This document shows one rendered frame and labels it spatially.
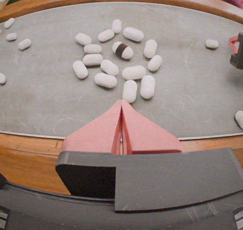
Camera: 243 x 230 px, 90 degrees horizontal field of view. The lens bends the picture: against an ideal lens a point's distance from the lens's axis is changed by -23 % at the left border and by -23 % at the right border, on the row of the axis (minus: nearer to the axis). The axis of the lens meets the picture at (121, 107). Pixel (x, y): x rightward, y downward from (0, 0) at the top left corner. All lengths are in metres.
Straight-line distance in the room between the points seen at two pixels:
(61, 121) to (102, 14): 0.23
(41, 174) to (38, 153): 0.03
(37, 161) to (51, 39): 0.23
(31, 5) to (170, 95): 0.39
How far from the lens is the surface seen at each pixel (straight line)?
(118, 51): 0.26
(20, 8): 0.46
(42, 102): 0.28
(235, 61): 0.29
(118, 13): 0.35
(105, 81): 0.24
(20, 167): 0.27
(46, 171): 0.24
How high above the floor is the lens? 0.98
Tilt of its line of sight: 76 degrees down
